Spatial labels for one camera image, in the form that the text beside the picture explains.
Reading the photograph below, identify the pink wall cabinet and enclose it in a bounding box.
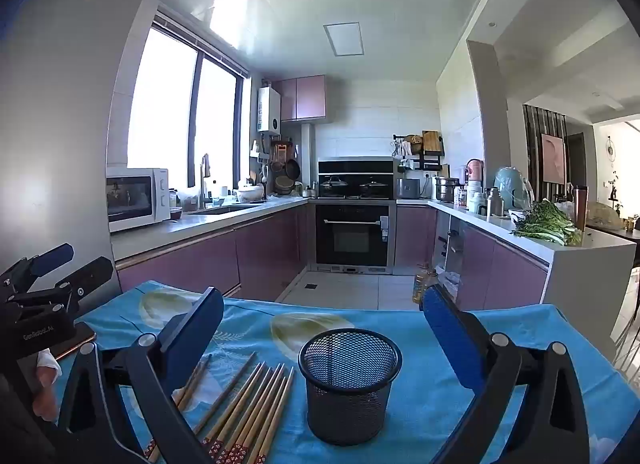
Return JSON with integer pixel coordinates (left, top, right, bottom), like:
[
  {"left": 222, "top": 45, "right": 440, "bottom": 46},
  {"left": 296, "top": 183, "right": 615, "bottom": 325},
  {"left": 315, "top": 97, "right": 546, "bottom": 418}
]
[{"left": 272, "top": 75, "right": 327, "bottom": 123}]

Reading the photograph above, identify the pink base cabinet run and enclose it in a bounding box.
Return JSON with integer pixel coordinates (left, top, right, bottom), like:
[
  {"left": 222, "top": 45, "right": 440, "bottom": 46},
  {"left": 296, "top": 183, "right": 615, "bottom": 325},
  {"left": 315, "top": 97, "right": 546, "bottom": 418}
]
[
  {"left": 395, "top": 200, "right": 637, "bottom": 314},
  {"left": 112, "top": 198, "right": 314, "bottom": 303}
]

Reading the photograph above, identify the white water heater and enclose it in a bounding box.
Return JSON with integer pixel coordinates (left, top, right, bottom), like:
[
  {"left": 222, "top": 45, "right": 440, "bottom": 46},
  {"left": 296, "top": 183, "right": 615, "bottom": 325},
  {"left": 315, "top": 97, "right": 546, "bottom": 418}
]
[{"left": 257, "top": 86, "right": 282, "bottom": 134}]

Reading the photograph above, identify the person's left hand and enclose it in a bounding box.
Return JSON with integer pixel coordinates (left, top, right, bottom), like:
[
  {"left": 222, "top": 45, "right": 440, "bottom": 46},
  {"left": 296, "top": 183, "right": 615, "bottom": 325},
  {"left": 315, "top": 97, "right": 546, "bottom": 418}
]
[{"left": 33, "top": 350, "right": 64, "bottom": 423}]

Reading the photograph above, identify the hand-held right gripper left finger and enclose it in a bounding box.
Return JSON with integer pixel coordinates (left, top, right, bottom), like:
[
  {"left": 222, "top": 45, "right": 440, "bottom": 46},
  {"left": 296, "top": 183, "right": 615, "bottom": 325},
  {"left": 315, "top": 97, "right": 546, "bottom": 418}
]
[{"left": 52, "top": 286, "right": 226, "bottom": 464}]

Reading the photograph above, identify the bunch of green vegetables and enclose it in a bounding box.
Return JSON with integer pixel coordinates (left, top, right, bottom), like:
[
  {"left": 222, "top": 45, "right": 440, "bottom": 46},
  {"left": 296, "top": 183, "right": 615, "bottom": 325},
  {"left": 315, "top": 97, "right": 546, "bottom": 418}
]
[{"left": 511, "top": 199, "right": 584, "bottom": 246}]

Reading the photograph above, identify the dark smartphone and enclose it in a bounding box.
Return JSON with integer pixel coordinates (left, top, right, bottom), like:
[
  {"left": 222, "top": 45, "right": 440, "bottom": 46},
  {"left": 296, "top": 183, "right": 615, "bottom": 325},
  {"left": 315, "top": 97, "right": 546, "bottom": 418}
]
[{"left": 52, "top": 323, "right": 99, "bottom": 361}]

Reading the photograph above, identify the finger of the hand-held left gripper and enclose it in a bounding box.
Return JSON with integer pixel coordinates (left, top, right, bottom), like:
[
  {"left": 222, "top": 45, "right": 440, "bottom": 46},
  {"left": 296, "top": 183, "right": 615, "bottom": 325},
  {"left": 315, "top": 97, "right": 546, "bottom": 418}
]
[
  {"left": 0, "top": 242, "right": 75, "bottom": 303},
  {"left": 9, "top": 256, "right": 115, "bottom": 318}
]

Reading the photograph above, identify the white microwave oven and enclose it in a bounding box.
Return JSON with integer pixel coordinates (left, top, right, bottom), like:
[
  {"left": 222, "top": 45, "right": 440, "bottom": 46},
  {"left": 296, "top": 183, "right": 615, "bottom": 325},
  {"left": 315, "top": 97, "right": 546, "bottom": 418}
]
[{"left": 106, "top": 167, "right": 171, "bottom": 234}]

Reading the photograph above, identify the black built-in oven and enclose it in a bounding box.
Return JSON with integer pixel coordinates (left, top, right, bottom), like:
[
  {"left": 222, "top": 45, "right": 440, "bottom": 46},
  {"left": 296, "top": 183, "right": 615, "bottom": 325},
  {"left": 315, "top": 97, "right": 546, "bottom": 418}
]
[{"left": 315, "top": 201, "right": 392, "bottom": 268}]

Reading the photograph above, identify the blue floral tablecloth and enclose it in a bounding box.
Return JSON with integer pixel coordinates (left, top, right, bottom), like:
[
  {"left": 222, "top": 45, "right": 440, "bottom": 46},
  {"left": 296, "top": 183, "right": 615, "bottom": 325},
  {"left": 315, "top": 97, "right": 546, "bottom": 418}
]
[{"left": 52, "top": 280, "right": 638, "bottom": 464}]

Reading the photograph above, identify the black mesh utensil holder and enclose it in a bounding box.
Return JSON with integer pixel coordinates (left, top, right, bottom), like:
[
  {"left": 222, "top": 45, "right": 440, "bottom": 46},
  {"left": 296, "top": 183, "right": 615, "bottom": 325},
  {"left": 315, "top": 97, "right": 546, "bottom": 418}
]
[{"left": 298, "top": 328, "right": 403, "bottom": 446}]

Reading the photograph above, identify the black range hood stove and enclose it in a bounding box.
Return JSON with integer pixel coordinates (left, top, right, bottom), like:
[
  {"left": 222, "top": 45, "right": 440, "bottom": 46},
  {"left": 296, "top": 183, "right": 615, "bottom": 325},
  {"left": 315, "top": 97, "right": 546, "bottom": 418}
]
[{"left": 318, "top": 159, "right": 394, "bottom": 201}]

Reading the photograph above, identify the bunch of wooden chopsticks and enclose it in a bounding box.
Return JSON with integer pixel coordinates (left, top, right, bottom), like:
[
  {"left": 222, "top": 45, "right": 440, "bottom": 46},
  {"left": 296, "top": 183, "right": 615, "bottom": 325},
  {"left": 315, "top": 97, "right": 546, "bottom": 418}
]
[{"left": 145, "top": 351, "right": 297, "bottom": 464}]

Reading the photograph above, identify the black wall rack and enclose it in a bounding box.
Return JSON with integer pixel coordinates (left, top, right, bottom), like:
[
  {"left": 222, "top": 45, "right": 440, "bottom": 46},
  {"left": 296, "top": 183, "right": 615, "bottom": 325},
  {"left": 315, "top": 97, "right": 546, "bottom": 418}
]
[{"left": 392, "top": 130, "right": 445, "bottom": 173}]

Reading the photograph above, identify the black pot with glass lid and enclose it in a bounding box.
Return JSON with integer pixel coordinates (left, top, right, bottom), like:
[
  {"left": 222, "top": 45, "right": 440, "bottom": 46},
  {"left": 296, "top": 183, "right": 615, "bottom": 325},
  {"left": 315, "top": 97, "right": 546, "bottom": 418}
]
[
  {"left": 359, "top": 177, "right": 390, "bottom": 198},
  {"left": 320, "top": 176, "right": 350, "bottom": 198}
]

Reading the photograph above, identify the ceiling light panel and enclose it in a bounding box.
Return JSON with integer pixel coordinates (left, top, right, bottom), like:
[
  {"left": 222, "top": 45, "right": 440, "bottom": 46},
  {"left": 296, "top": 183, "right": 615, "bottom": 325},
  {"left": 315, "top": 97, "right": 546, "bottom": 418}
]
[{"left": 323, "top": 22, "right": 363, "bottom": 56}]

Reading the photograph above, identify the yellow cooking oil bottle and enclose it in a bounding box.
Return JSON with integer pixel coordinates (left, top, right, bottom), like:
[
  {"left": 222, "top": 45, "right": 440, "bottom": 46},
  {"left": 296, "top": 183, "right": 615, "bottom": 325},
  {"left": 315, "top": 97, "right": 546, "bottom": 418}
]
[{"left": 412, "top": 268, "right": 439, "bottom": 305}]

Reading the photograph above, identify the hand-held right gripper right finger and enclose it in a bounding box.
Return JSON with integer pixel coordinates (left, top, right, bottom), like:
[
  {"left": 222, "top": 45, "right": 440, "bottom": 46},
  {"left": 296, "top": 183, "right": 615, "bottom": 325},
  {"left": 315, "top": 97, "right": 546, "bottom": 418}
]
[{"left": 420, "top": 283, "right": 591, "bottom": 464}]

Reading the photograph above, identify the pink framed painting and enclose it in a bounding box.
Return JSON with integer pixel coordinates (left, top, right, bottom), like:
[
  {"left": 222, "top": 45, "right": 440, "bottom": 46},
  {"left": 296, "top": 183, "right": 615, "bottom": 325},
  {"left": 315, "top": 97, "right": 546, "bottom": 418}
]
[{"left": 541, "top": 133, "right": 567, "bottom": 186}]

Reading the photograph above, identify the stainless steel stockpot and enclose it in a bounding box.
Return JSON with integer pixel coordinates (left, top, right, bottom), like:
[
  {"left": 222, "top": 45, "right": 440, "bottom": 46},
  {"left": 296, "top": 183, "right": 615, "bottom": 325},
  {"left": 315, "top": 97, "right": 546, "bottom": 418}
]
[{"left": 434, "top": 176, "right": 461, "bottom": 204}]

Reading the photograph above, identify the grey refrigerator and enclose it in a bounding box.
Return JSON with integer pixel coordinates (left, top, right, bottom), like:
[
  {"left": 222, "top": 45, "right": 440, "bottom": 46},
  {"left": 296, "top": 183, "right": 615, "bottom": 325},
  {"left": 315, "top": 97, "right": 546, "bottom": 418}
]
[{"left": 0, "top": 0, "right": 162, "bottom": 272}]

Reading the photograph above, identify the steel sink faucet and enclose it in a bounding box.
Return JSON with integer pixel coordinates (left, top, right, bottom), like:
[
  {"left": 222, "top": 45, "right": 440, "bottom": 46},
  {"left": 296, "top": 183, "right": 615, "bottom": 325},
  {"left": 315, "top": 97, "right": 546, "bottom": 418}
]
[{"left": 198, "top": 153, "right": 214, "bottom": 210}]

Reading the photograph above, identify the brown travel tumbler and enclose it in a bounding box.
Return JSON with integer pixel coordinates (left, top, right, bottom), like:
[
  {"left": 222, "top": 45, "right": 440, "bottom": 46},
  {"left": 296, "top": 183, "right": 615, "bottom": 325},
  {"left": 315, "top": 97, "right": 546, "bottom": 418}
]
[{"left": 573, "top": 185, "right": 590, "bottom": 231}]

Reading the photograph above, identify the kitchen window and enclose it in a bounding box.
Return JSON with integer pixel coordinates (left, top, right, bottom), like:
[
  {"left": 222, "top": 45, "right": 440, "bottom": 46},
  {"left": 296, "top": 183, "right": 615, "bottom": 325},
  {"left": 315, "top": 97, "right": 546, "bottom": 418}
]
[{"left": 127, "top": 13, "right": 250, "bottom": 191}]

